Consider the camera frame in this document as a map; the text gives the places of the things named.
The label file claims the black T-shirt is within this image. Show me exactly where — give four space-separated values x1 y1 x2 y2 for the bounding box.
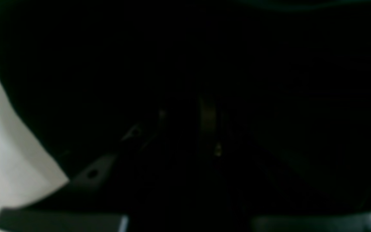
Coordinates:
0 0 371 210

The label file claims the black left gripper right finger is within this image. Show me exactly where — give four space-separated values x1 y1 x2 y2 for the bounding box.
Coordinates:
198 97 371 232

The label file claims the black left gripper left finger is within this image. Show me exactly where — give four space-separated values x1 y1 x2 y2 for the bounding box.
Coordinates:
0 110 167 232

